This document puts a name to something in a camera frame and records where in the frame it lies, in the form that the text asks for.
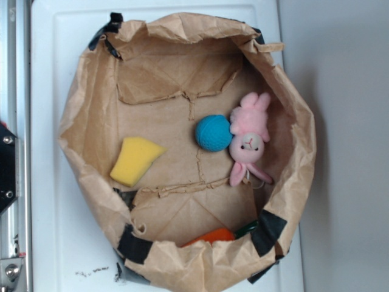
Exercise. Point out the yellow green sponge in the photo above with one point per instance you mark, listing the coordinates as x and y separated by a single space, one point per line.
136 156

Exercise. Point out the brown paper bag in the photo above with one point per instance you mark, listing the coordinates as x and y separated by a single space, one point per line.
157 80

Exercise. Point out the blue ball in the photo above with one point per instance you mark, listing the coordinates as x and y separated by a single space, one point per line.
212 133

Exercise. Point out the pink plush bunny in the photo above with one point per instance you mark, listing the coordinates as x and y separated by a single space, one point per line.
248 125

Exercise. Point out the orange toy carrot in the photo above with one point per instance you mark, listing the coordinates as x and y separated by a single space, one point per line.
224 234

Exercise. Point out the white tray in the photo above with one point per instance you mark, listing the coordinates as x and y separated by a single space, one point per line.
69 250

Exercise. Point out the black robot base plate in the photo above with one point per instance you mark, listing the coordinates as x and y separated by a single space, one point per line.
8 168

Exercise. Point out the metal frame rail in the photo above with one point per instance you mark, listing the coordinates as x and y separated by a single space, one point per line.
16 263

